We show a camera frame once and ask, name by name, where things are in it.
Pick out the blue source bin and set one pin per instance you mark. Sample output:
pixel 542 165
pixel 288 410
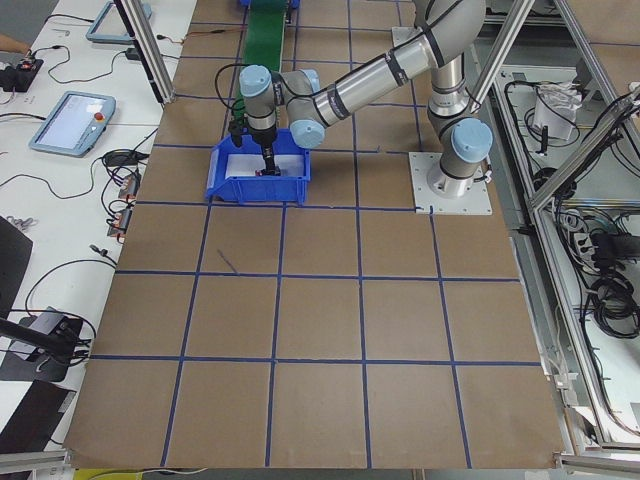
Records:
pixel 246 189

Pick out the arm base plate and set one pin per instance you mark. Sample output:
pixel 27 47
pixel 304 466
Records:
pixel 437 194
pixel 407 39

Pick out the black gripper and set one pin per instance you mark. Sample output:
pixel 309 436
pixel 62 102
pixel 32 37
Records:
pixel 263 137

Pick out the green conveyor belt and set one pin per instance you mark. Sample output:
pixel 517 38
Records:
pixel 265 32

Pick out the black power adapter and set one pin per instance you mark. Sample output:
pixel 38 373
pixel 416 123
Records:
pixel 132 54

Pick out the teach pendant tablet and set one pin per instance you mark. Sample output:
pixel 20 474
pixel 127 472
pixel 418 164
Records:
pixel 108 27
pixel 74 125

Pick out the aluminium frame post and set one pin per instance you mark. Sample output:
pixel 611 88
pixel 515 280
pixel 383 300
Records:
pixel 138 28

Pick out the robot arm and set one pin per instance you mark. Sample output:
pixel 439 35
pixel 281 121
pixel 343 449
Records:
pixel 444 30

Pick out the white foam pad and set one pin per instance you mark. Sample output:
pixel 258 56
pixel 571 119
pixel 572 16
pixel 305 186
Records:
pixel 250 164

